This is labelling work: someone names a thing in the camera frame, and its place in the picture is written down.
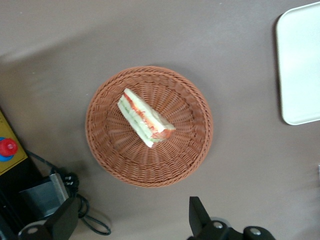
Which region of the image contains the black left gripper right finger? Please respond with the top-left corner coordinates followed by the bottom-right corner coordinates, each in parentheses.
top-left (187, 196), bottom-right (245, 240)

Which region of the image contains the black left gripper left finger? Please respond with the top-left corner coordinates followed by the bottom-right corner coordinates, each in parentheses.
top-left (17, 196), bottom-right (80, 240)

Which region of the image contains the triangular layered sandwich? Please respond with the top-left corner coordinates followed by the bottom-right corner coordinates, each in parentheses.
top-left (117, 87), bottom-right (177, 149)

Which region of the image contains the round brown wicker basket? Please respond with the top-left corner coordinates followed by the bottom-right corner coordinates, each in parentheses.
top-left (85, 65), bottom-right (214, 189)

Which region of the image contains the beige rectangular tray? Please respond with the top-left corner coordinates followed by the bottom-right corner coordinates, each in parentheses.
top-left (275, 0), bottom-right (320, 126)

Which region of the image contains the black power plug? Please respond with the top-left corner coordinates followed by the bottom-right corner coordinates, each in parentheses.
top-left (62, 171), bottom-right (80, 194)

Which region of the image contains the black appliance with yellow panel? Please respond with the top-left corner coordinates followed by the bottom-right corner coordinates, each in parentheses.
top-left (0, 104), bottom-right (45, 240)

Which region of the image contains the red emergency stop button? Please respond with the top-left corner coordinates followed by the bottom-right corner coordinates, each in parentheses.
top-left (0, 136), bottom-right (19, 161)

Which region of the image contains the black power cable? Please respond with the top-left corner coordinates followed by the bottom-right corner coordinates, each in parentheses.
top-left (26, 149), bottom-right (112, 236)

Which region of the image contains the grey metal bracket box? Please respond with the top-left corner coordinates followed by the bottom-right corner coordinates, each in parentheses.
top-left (18, 172), bottom-right (69, 221)

